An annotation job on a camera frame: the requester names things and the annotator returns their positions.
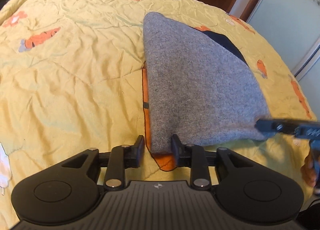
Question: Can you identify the person's right hand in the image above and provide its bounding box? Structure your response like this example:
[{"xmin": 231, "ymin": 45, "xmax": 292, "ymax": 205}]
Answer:
[{"xmin": 300, "ymin": 152, "xmax": 319, "ymax": 196}]

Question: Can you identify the yellow carrot print quilt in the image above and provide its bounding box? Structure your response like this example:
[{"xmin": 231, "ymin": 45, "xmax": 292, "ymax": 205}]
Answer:
[{"xmin": 1, "ymin": 0, "xmax": 316, "ymax": 229}]

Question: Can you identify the frosted glass wardrobe door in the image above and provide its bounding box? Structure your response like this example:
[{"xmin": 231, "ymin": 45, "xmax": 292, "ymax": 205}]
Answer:
[{"xmin": 248, "ymin": 0, "xmax": 319, "ymax": 116}]

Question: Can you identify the dark navy garment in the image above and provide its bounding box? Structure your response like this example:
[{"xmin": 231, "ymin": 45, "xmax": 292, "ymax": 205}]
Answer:
[{"xmin": 202, "ymin": 31, "xmax": 247, "ymax": 65}]

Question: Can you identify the grey knitted sweater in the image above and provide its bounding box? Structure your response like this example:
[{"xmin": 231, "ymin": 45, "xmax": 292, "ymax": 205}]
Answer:
[{"xmin": 143, "ymin": 12, "xmax": 270, "ymax": 154}]

